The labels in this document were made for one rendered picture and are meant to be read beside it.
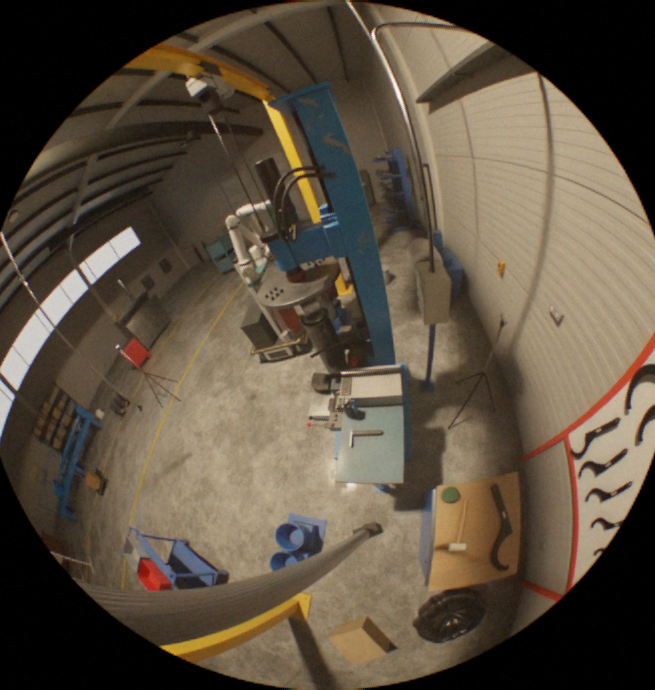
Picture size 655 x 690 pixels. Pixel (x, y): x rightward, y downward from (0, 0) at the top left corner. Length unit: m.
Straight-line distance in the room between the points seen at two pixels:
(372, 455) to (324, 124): 1.73
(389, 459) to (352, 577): 1.59
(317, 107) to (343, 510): 2.99
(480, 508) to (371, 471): 0.76
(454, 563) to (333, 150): 2.20
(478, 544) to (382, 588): 1.28
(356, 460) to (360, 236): 1.27
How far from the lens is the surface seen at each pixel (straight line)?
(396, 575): 2.53
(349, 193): 1.08
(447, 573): 1.57
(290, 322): 1.40
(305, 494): 2.61
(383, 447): 1.39
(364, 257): 1.18
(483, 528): 1.57
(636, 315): 1.57
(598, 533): 1.97
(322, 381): 1.78
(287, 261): 1.29
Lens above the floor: 2.40
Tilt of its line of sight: 44 degrees down
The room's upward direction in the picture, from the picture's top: 25 degrees counter-clockwise
